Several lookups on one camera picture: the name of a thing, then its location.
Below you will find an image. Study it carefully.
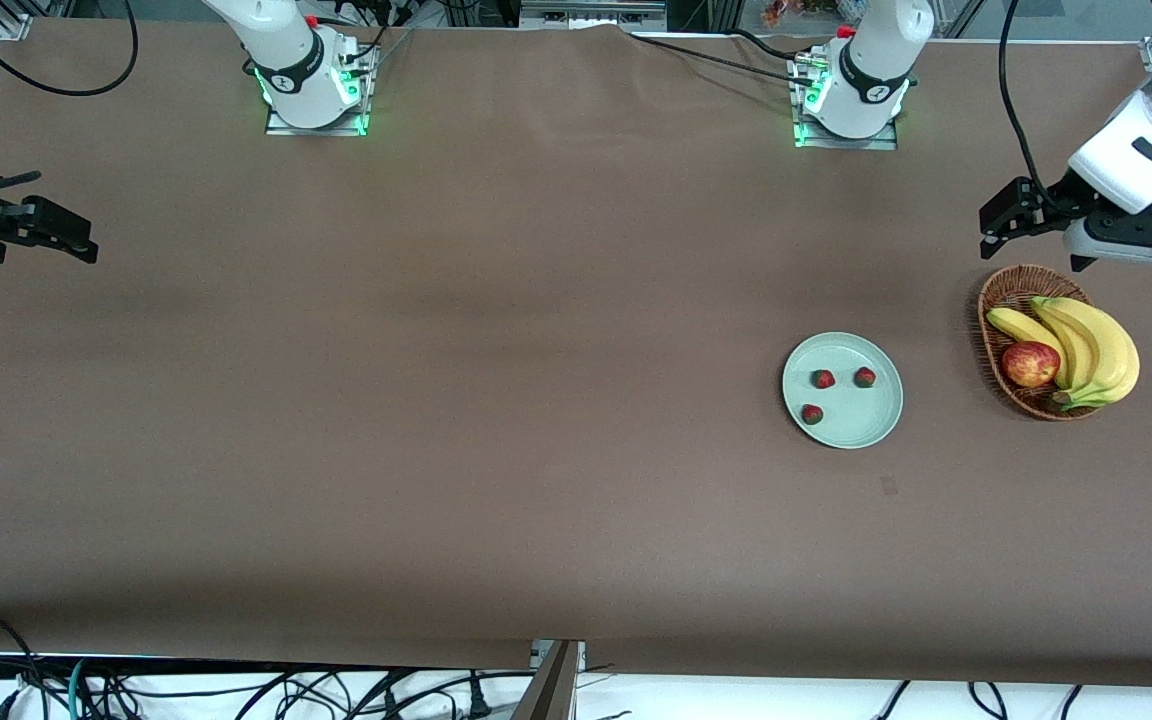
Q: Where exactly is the light green round plate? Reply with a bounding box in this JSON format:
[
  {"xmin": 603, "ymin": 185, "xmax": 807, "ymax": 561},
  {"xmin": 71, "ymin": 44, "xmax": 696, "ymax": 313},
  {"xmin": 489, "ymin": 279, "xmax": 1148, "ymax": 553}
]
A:
[{"xmin": 782, "ymin": 332, "xmax": 904, "ymax": 450}]

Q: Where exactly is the yellow banana bunch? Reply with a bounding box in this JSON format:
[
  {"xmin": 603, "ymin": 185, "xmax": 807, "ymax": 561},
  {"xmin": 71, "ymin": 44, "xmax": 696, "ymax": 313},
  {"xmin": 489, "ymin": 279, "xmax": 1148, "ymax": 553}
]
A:
[{"xmin": 986, "ymin": 296, "xmax": 1141, "ymax": 412}]

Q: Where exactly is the brown wicker basket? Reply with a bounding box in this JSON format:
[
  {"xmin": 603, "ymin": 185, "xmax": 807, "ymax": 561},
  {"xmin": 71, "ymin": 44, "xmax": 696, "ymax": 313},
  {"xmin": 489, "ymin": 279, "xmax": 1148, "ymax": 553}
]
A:
[{"xmin": 977, "ymin": 264, "xmax": 1107, "ymax": 422}]

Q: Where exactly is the red apple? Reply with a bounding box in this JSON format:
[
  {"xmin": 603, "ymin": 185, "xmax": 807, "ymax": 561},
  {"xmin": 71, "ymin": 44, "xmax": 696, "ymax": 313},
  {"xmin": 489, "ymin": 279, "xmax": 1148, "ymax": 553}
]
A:
[{"xmin": 1001, "ymin": 341, "xmax": 1062, "ymax": 389}]

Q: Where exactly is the grey metal device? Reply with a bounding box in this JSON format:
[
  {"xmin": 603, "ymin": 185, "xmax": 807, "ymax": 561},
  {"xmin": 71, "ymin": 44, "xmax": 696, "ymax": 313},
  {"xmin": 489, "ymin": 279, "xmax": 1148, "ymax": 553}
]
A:
[{"xmin": 521, "ymin": 0, "xmax": 667, "ymax": 31}]

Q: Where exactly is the brown table cover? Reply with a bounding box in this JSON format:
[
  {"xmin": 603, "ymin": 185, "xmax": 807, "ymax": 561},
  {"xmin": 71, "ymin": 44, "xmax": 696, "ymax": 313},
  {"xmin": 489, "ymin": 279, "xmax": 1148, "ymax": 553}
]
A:
[{"xmin": 0, "ymin": 18, "xmax": 1152, "ymax": 691}]

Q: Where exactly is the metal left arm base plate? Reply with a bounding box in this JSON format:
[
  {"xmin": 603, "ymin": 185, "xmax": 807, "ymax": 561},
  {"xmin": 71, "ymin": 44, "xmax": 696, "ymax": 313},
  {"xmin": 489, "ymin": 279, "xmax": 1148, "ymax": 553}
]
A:
[{"xmin": 791, "ymin": 50, "xmax": 899, "ymax": 151}]

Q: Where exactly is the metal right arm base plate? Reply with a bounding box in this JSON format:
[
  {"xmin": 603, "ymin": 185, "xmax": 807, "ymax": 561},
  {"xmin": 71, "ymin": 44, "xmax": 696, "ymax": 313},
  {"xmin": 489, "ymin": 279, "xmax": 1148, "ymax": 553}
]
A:
[{"xmin": 264, "ymin": 45, "xmax": 369, "ymax": 138}]

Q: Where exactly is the aluminium frame post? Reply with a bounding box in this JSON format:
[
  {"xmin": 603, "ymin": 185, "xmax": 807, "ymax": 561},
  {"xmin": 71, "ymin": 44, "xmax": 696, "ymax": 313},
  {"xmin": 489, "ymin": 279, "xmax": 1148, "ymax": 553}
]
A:
[{"xmin": 511, "ymin": 640, "xmax": 587, "ymax": 720}]

